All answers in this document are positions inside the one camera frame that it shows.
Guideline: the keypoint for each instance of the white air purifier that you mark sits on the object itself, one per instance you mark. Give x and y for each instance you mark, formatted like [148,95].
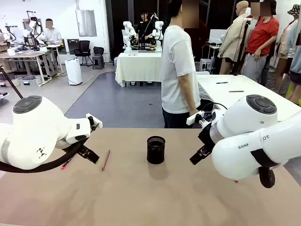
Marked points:
[73,71]

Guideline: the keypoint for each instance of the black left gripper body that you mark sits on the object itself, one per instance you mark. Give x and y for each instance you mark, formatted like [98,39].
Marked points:
[92,126]

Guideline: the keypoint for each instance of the person in black clothes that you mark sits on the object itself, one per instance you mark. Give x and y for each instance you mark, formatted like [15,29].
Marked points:
[144,28]

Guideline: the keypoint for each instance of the black tripod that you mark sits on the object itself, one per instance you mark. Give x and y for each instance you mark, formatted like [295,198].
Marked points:
[242,47]

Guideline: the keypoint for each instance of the person in white T-shirt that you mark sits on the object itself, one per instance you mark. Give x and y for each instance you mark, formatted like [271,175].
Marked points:
[176,70]

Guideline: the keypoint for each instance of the mannequin with bucket hat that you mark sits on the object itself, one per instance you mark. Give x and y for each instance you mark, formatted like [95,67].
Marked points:
[294,47]

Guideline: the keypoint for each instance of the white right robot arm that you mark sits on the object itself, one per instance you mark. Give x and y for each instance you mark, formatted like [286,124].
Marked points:
[247,150]

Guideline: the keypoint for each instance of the clear plastic bag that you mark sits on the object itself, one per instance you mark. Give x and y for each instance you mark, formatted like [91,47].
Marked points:
[203,91]

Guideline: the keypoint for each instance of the thin black rod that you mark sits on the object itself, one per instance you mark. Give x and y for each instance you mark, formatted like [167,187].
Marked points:
[14,86]

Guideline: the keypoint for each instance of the black stool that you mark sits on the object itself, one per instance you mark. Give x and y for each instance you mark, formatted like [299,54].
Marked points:
[98,62]

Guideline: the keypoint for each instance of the black office chair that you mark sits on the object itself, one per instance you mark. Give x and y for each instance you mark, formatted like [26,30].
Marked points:
[83,50]

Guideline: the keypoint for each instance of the grey work desk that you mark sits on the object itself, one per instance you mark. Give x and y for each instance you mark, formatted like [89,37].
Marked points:
[21,55]

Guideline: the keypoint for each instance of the table with white cloth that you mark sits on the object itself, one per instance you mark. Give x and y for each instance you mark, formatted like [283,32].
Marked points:
[138,68]

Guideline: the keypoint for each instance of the small grey cabinet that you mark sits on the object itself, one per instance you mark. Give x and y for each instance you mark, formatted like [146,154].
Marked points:
[207,64]

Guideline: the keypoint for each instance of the large white table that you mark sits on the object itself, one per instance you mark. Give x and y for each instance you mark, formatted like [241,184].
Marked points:
[235,82]

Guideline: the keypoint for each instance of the black marker pink cap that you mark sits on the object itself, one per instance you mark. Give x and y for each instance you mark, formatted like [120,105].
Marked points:
[64,165]

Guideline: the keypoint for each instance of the black mesh pen holder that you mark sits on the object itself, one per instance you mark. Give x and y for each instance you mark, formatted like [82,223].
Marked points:
[155,150]

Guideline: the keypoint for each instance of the person's right hand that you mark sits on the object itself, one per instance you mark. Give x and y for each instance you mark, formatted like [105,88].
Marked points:
[194,111]

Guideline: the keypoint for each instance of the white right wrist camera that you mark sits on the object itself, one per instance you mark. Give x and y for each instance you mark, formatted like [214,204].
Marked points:
[194,118]

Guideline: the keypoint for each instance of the dark standing poster board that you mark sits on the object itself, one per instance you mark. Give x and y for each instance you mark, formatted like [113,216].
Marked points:
[72,46]

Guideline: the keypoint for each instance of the dark red pencil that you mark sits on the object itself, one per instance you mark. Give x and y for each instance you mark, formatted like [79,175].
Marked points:
[236,91]

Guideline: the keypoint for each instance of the person in white sweater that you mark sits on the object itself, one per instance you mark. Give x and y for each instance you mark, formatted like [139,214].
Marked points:
[53,35]

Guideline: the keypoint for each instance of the grey wall panel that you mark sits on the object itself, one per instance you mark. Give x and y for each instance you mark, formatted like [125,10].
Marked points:
[86,23]

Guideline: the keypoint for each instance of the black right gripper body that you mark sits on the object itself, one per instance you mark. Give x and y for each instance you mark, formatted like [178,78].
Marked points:
[205,136]

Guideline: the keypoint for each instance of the mannequin in dark red sweater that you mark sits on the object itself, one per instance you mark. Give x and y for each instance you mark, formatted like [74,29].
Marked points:
[200,40]

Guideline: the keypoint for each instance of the white-legged desk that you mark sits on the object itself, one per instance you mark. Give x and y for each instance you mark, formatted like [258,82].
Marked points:
[53,46]

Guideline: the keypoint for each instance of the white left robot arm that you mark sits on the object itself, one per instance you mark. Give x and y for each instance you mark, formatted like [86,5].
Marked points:
[35,131]

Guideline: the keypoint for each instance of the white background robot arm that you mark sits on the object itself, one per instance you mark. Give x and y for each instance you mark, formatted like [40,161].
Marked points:
[128,35]
[158,35]

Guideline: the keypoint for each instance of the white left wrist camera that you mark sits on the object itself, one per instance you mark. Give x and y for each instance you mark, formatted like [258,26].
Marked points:
[98,122]

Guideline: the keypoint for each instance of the mannequin in beige coat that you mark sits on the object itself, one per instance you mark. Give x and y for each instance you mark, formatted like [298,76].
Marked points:
[232,40]

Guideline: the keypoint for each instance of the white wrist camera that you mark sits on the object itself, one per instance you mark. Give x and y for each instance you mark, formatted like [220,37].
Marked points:
[194,118]
[98,122]

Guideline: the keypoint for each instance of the figure in red shirt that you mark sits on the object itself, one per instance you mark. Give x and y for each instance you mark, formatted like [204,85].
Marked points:
[261,37]

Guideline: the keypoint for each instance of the clear storage bin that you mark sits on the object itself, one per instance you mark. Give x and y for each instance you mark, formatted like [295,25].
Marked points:
[28,81]

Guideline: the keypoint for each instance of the red-brown pencil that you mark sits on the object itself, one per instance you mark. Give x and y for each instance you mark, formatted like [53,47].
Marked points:
[106,160]

